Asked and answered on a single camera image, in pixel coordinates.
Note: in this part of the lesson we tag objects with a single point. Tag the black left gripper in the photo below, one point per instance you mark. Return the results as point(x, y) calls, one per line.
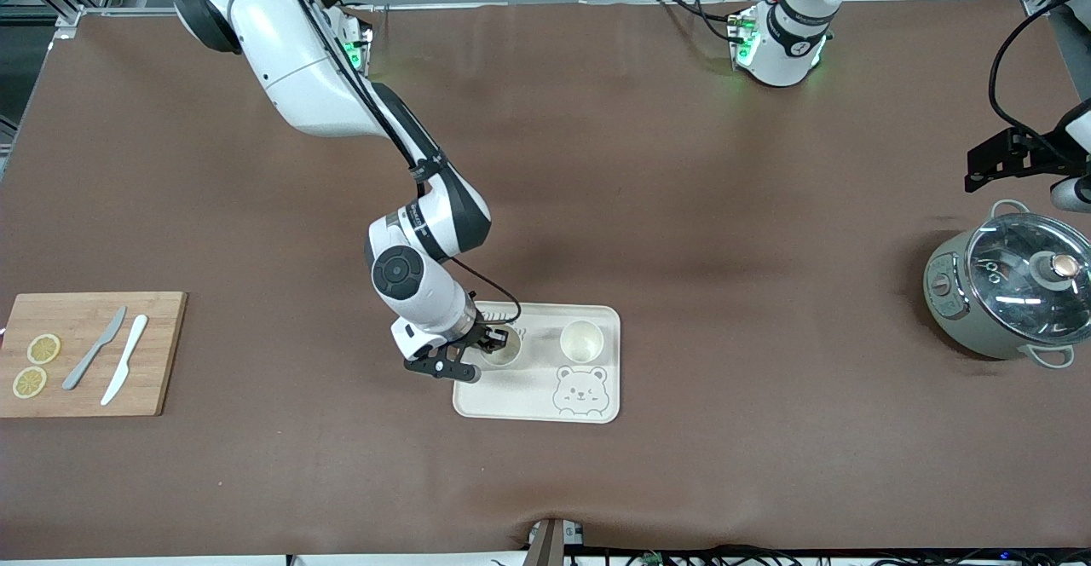
point(1025, 149)

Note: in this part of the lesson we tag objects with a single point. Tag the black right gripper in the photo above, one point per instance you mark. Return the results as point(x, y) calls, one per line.
point(482, 335)

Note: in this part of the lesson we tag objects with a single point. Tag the white plastic cup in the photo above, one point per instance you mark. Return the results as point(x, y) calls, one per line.
point(510, 353)
point(582, 341)

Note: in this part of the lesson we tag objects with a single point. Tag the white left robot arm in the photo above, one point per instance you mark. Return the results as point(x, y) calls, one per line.
point(788, 46)

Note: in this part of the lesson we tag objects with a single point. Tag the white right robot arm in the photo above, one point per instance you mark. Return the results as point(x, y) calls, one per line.
point(298, 63)

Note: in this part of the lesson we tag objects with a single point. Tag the white tray with bear print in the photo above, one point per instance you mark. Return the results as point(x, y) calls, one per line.
point(511, 400)

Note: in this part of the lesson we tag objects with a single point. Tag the glass pot lid with knob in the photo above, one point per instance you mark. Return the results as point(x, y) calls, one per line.
point(1006, 293)

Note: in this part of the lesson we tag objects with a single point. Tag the sage green electric pot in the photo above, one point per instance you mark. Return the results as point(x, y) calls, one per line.
point(955, 320)

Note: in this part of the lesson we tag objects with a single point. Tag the white plastic knife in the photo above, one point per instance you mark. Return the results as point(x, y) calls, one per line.
point(125, 357)

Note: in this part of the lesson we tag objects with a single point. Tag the grey plastic knife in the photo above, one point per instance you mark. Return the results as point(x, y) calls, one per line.
point(94, 349)

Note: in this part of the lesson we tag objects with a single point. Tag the wooden cutting board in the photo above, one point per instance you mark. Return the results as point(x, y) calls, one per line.
point(85, 310)

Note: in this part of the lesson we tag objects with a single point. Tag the yellow lemon slice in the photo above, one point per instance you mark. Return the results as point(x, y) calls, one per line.
point(30, 382)
point(44, 349)

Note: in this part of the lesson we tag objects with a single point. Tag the metal table edge bracket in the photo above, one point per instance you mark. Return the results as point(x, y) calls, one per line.
point(552, 545)

